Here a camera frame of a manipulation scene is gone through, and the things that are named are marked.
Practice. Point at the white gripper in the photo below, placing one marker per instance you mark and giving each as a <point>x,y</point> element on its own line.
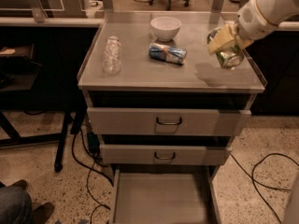
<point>251,22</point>

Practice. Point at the green soda can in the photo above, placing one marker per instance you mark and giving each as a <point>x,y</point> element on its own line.
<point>229,55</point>

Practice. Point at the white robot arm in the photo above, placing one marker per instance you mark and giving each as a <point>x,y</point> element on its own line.
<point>283,10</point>

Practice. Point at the blue soda can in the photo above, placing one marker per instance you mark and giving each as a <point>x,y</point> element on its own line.
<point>167,54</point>

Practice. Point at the grey drawer cabinet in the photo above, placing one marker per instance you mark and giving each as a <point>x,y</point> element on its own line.
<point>143,82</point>

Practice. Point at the top grey drawer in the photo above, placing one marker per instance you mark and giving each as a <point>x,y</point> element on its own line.
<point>157,121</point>

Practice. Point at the grey drawer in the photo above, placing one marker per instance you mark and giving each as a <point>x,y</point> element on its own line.
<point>157,121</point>
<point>180,155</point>
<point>163,195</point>

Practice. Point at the bottom grey drawer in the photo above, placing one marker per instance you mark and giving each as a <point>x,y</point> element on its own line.
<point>163,195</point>

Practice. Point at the middle grey drawer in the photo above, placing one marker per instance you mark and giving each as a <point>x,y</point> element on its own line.
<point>180,155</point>

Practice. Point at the white bowl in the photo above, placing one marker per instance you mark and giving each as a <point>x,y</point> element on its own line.
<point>165,28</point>

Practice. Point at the clear plastic bottle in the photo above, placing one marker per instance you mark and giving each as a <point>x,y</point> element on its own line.
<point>112,56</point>

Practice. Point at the black power adapter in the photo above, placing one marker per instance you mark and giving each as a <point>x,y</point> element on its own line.
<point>93,142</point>

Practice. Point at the black table stand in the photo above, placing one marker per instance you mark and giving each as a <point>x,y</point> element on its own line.
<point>39,80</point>

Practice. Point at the brown shoe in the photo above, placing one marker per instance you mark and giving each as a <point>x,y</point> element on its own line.
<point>43,213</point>

